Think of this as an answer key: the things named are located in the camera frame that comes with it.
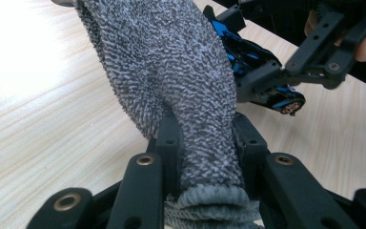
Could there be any grey fluffy cloth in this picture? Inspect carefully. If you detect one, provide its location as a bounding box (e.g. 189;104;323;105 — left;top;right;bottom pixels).
74;0;265;229

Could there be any blue toy car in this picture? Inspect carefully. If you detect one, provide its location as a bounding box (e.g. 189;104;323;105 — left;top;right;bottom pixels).
208;17;307;117

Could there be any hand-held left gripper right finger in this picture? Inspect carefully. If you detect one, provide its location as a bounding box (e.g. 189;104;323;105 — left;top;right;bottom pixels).
233;111;358;229

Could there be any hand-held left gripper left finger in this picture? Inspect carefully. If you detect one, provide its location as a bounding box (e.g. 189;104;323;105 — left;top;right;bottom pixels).
106;109;183;229

